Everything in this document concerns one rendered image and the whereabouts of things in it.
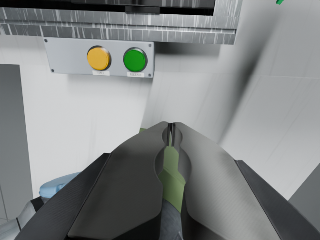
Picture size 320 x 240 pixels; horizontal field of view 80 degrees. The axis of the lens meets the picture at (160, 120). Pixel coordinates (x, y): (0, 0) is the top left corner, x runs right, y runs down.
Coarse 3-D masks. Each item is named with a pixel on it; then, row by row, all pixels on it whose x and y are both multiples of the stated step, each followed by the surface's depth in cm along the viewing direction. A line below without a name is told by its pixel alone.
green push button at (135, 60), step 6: (126, 54) 36; (132, 54) 36; (138, 54) 36; (126, 60) 36; (132, 60) 36; (138, 60) 36; (144, 60) 36; (126, 66) 37; (132, 66) 37; (138, 66) 37
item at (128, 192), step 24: (120, 144) 10; (144, 144) 10; (168, 144) 12; (120, 168) 8; (144, 168) 8; (96, 192) 7; (120, 192) 7; (144, 192) 7; (96, 216) 6; (120, 216) 6; (144, 216) 6
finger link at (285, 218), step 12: (240, 168) 8; (252, 180) 8; (264, 180) 8; (264, 192) 7; (276, 192) 7; (264, 204) 7; (276, 204) 7; (288, 204) 7; (276, 216) 6; (288, 216) 6; (300, 216) 6; (276, 228) 6; (288, 228) 6; (300, 228) 6; (312, 228) 6
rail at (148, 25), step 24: (0, 24) 35; (24, 24) 36; (48, 24) 36; (72, 24) 35; (96, 24) 35; (120, 24) 35; (144, 24) 34; (168, 24) 34; (192, 24) 34; (216, 24) 34
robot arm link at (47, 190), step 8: (64, 176) 37; (72, 176) 35; (48, 184) 32; (56, 184) 31; (64, 184) 30; (40, 192) 30; (48, 192) 29; (56, 192) 29; (32, 200) 30; (40, 200) 30; (24, 208) 29; (32, 208) 28; (24, 216) 28; (8, 224) 27; (16, 224) 27; (24, 224) 27; (0, 232) 26; (8, 232) 26; (16, 232) 26
